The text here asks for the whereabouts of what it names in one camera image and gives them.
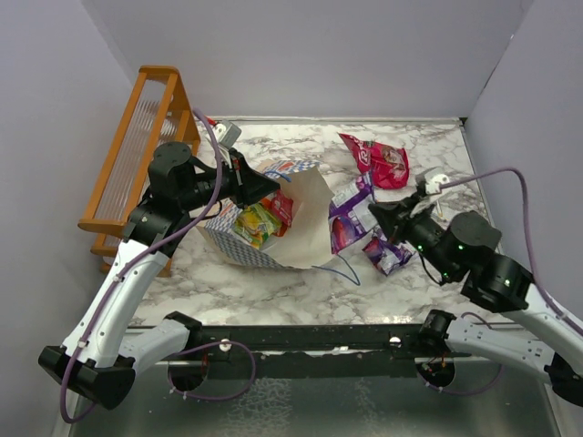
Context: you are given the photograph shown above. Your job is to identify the yellow green snack packet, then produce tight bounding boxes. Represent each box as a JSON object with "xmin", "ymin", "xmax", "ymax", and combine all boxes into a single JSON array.
[{"xmin": 231, "ymin": 203, "xmax": 282, "ymax": 249}]

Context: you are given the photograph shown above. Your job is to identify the blue checkered paper bag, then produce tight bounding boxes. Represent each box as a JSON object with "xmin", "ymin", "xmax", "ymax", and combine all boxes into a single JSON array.
[{"xmin": 197, "ymin": 160, "xmax": 333, "ymax": 269}]

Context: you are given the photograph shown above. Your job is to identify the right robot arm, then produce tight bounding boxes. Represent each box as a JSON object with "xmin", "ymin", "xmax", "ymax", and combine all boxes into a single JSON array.
[{"xmin": 368, "ymin": 194, "xmax": 582, "ymax": 406}]

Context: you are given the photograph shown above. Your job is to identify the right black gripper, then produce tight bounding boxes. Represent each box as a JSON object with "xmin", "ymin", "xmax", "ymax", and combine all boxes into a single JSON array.
[{"xmin": 369, "ymin": 189, "xmax": 458, "ymax": 279}]

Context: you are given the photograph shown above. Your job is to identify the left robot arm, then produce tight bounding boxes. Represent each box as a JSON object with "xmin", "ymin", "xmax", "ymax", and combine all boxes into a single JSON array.
[{"xmin": 38, "ymin": 142, "xmax": 280, "ymax": 410}]

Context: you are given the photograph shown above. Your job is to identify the large purple snack bag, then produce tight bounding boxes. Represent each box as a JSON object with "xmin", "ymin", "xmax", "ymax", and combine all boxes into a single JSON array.
[{"xmin": 329, "ymin": 173, "xmax": 377, "ymax": 254}]

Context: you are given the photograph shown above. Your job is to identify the red crisps bag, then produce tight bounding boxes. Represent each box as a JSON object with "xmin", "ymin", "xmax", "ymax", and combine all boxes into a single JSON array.
[{"xmin": 339, "ymin": 133, "xmax": 410, "ymax": 190}]

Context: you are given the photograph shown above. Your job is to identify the wooden dish rack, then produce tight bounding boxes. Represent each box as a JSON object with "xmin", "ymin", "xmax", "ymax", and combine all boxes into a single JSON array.
[{"xmin": 77, "ymin": 66, "xmax": 200, "ymax": 273}]

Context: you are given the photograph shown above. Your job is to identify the green cap marker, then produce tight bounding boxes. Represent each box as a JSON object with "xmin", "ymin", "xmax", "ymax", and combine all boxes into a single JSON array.
[{"xmin": 435, "ymin": 201, "xmax": 444, "ymax": 219}]

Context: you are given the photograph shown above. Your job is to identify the red snack packet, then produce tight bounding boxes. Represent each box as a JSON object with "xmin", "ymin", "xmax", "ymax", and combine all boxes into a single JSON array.
[{"xmin": 269, "ymin": 190, "xmax": 293, "ymax": 227}]

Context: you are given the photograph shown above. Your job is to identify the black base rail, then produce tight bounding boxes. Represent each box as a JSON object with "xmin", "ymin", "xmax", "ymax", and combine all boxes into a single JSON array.
[{"xmin": 165, "ymin": 311, "xmax": 446, "ymax": 380}]

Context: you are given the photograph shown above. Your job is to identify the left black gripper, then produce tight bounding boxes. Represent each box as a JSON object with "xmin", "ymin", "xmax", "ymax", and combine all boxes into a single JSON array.
[{"xmin": 180, "ymin": 147, "xmax": 281, "ymax": 212}]

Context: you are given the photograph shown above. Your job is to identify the purple snack packet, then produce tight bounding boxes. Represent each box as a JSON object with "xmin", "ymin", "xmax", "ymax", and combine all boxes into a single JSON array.
[{"xmin": 363, "ymin": 229, "xmax": 413, "ymax": 276}]

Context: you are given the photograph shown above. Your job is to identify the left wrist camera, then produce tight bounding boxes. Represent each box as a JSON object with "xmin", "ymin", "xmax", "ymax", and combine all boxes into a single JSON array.
[{"xmin": 207, "ymin": 117, "xmax": 241, "ymax": 160}]

